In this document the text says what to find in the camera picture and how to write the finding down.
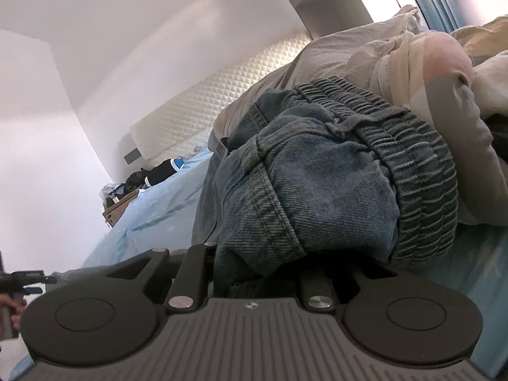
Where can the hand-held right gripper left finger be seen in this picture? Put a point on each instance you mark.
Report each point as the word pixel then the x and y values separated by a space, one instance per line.
pixel 194 270

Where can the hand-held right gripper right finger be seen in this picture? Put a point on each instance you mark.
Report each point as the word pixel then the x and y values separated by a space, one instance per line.
pixel 317 283

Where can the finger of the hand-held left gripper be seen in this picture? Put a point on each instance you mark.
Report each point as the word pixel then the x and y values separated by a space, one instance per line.
pixel 33 278
pixel 31 289

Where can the blue denim jeans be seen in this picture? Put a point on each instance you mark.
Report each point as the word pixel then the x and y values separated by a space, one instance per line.
pixel 317 174

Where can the person's left hand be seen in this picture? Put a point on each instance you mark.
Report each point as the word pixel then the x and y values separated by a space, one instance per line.
pixel 16 309

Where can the light blue bed sheet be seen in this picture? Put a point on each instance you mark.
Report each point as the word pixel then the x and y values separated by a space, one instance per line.
pixel 158 214

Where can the wooden nightstand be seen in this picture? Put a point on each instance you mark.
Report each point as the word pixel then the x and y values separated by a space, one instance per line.
pixel 119 210

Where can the clear plastic bag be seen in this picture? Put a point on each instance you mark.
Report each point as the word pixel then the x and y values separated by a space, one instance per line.
pixel 111 194

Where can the cream quilted headboard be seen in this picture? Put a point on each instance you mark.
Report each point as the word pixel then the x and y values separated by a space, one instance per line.
pixel 206 111

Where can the grey patterned quilt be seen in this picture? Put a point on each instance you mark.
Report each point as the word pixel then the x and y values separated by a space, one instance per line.
pixel 337 59

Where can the dark cloth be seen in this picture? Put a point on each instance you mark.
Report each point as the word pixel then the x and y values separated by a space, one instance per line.
pixel 500 135

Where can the cream cloth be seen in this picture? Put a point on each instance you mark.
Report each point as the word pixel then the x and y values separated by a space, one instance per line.
pixel 492 71

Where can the blue curtain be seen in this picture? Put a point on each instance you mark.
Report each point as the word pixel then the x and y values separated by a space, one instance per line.
pixel 432 0

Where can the grey wall switch panel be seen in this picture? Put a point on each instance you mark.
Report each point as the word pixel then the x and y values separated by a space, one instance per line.
pixel 132 155

